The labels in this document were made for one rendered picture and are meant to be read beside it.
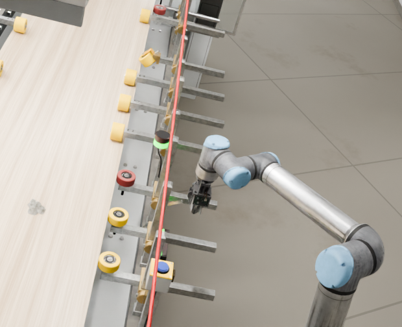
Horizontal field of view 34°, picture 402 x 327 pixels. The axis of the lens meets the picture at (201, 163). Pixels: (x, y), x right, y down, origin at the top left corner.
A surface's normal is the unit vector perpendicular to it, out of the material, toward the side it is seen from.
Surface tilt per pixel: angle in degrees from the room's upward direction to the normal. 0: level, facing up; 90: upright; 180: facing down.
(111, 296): 0
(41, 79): 0
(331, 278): 83
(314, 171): 0
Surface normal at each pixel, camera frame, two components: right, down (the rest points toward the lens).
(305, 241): 0.25, -0.77
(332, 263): -0.79, 0.05
